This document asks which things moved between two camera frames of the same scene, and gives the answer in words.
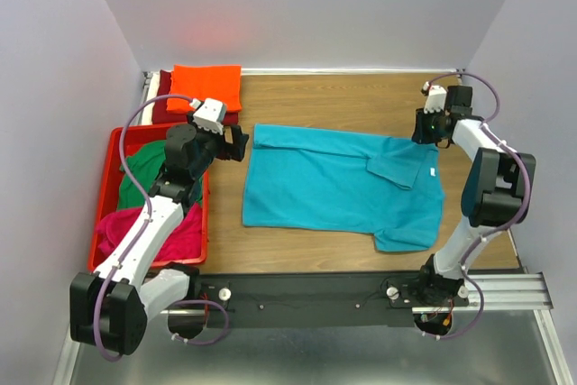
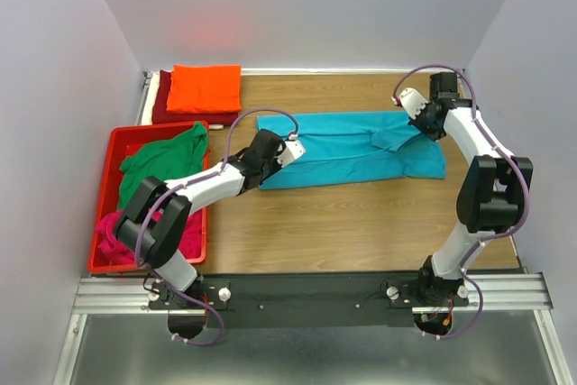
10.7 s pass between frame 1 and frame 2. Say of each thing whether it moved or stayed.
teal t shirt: moved
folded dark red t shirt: stayed
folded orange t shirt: stayed
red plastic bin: stayed
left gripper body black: moved
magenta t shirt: stayed
